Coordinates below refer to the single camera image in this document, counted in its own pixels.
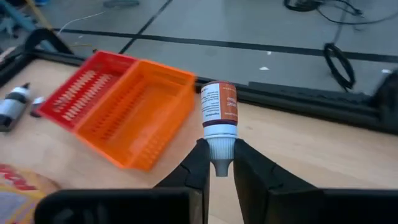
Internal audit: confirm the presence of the thin white cable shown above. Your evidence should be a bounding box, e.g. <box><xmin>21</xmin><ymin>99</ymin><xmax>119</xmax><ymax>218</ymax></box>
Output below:
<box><xmin>57</xmin><ymin>11</ymin><xmax>106</xmax><ymax>34</ymax></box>

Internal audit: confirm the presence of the metal table foot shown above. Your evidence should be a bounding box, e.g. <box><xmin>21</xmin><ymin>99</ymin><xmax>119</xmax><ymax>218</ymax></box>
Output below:
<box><xmin>0</xmin><ymin>0</ymin><xmax>37</xmax><ymax>34</ymax></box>

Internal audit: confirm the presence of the yellow Corn Pops box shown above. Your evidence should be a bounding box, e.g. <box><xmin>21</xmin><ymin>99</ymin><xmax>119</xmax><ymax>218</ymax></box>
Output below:
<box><xmin>0</xmin><ymin>163</ymin><xmax>62</xmax><ymax>224</ymax></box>

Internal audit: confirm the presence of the orange plastic basket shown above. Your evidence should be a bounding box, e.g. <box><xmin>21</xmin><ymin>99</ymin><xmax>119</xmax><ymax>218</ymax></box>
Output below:
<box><xmin>73</xmin><ymin>58</ymin><xmax>197</xmax><ymax>172</ymax></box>

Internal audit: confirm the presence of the black dropper bottle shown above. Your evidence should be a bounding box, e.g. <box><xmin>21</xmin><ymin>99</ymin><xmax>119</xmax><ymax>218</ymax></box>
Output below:
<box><xmin>0</xmin><ymin>82</ymin><xmax>32</xmax><ymax>133</ymax></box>

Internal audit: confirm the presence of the red plastic basket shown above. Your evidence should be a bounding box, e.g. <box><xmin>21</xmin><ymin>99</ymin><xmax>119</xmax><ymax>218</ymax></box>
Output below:
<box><xmin>36</xmin><ymin>50</ymin><xmax>140</xmax><ymax>131</ymax></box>

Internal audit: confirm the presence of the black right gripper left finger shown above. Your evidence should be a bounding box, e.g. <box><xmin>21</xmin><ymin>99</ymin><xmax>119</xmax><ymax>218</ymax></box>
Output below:
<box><xmin>154</xmin><ymin>138</ymin><xmax>211</xmax><ymax>224</ymax></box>

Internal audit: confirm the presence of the black cable bundle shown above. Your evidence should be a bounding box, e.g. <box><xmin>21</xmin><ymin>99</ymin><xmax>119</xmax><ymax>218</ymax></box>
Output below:
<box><xmin>282</xmin><ymin>0</ymin><xmax>398</xmax><ymax>26</ymax></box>

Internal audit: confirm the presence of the black aluminium table frame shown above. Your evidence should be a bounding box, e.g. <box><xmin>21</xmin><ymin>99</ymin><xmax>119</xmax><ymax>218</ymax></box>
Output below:
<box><xmin>0</xmin><ymin>27</ymin><xmax>398</xmax><ymax>136</ymax></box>

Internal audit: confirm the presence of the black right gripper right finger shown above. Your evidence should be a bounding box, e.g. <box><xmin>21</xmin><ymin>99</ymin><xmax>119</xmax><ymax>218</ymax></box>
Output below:
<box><xmin>233</xmin><ymin>138</ymin><xmax>326</xmax><ymax>224</ymax></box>

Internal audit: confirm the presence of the brown-label dropper bottle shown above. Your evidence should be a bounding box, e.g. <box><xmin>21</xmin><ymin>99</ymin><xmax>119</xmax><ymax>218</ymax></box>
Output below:
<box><xmin>200</xmin><ymin>80</ymin><xmax>239</xmax><ymax>178</ymax></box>

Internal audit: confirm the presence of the coiled black cable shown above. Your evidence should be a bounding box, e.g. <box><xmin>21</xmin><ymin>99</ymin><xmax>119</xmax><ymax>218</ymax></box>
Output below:
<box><xmin>322</xmin><ymin>42</ymin><xmax>356</xmax><ymax>91</ymax></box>

